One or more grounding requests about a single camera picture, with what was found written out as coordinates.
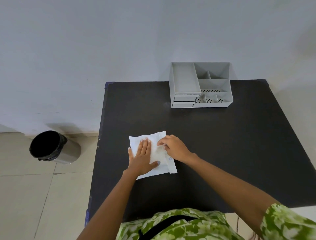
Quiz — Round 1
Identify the person's right hand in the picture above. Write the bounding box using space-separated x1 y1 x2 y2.
157 135 198 164

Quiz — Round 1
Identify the person's left hand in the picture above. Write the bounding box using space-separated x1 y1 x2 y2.
123 138 161 177

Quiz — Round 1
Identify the white paper tissue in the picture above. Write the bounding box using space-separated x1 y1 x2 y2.
129 131 178 180

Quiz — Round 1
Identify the person's right forearm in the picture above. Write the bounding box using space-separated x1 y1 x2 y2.
191 154 280 239

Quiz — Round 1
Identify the person's left forearm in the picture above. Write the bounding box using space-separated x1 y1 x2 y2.
76 170 138 240

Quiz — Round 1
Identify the grey organizer drawer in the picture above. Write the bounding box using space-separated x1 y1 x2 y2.
172 101 195 108

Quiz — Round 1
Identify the steel trash bin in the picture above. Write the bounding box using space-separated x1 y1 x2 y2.
29 131 81 165

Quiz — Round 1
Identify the grey plastic desk organizer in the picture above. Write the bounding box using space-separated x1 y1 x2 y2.
169 62 234 108

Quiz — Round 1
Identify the green patterned garment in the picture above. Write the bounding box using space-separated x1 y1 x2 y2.
116 203 316 240

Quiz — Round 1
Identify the black bin liner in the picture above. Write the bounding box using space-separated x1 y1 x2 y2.
29 131 68 162

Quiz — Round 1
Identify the black strap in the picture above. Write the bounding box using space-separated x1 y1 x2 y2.
138 215 199 240

